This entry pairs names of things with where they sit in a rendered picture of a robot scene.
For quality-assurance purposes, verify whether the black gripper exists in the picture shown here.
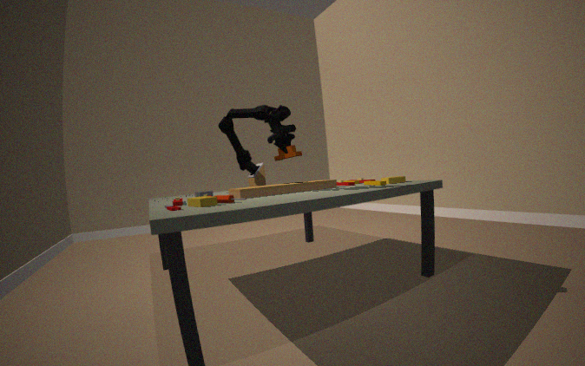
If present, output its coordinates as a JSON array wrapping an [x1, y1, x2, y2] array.
[[267, 123, 295, 154]]

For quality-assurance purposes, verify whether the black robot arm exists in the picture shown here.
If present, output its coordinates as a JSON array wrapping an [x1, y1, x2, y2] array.
[[219, 105, 296, 175]]

